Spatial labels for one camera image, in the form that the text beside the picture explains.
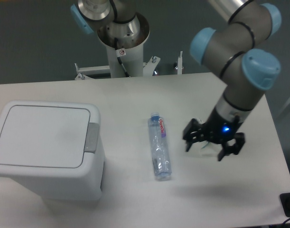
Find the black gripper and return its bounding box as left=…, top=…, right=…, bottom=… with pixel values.
left=182, top=107, right=245, bottom=162

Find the white push-lid trash can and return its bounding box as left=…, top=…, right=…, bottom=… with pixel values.
left=0, top=100, right=105, bottom=201

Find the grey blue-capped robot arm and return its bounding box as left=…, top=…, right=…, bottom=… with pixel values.
left=70, top=0, right=281, bottom=160

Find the white folded paper carton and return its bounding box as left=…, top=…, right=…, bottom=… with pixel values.
left=198, top=141, right=222, bottom=157

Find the clear plastic water bottle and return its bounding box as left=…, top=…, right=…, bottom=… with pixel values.
left=148, top=112, right=172, bottom=181

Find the black device at table edge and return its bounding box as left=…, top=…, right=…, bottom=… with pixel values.
left=280, top=193, right=290, bottom=217

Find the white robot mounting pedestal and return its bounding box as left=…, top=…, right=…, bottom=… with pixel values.
left=75, top=13, right=161, bottom=80

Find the black cable on pedestal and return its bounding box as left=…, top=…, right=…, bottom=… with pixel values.
left=113, top=37, right=131, bottom=78

